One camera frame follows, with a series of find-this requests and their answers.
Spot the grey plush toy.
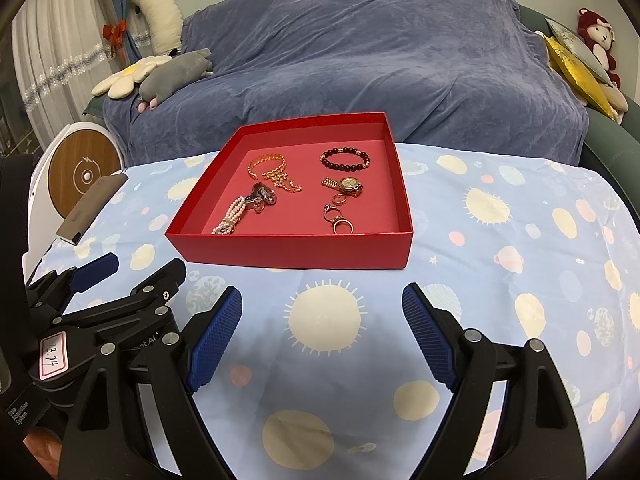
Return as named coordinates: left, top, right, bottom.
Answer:
left=137, top=48, right=215, bottom=111

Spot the white sheer curtain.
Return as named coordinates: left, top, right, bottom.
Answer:
left=12, top=0, right=126, bottom=126

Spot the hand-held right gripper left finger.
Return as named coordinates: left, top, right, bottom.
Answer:
left=57, top=285, right=244, bottom=480

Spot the light blue planet-print tablecloth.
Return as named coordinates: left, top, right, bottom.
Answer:
left=30, top=142, right=640, bottom=480

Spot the silver pillow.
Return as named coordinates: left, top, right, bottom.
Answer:
left=545, top=17, right=613, bottom=86

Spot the blue sofa cover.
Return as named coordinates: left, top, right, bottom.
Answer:
left=102, top=0, right=591, bottom=166

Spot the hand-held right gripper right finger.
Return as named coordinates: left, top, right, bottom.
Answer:
left=401, top=282, right=596, bottom=480

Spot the pearl bracelet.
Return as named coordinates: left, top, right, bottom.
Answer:
left=211, top=195, right=248, bottom=236

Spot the red bow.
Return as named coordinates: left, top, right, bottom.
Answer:
left=102, top=20, right=128, bottom=46

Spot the round wooden white stool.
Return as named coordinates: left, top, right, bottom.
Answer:
left=22, top=120, right=126, bottom=281

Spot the blue curtain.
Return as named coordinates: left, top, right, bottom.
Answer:
left=112, top=0, right=151, bottom=63

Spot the person's left hand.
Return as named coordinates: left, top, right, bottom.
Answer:
left=22, top=427, right=66, bottom=480

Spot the gold chain bracelet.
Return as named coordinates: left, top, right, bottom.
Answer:
left=247, top=152, right=287, bottom=181

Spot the yellow pillow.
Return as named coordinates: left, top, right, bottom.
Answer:
left=542, top=35, right=618, bottom=121

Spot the red monkey plush toy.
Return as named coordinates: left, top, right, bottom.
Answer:
left=577, top=7, right=630, bottom=126

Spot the red cardboard box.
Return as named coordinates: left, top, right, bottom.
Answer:
left=165, top=111, right=415, bottom=271

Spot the green sofa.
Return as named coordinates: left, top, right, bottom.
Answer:
left=520, top=5, right=640, bottom=201

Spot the white plush toy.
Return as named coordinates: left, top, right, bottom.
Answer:
left=129, top=0, right=183, bottom=56

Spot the gold chain necklace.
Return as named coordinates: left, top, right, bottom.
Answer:
left=262, top=167, right=302, bottom=195

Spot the gold wrist watch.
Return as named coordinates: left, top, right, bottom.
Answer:
left=321, top=176, right=365, bottom=197

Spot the flower-shaped plush cushion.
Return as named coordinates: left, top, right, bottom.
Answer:
left=91, top=55, right=173, bottom=98

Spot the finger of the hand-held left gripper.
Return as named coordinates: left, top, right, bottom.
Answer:
left=25, top=253, right=120, bottom=317
left=57, top=258, right=187, bottom=343

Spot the dark beaded bracelet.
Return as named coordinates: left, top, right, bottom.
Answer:
left=320, top=146, right=371, bottom=171

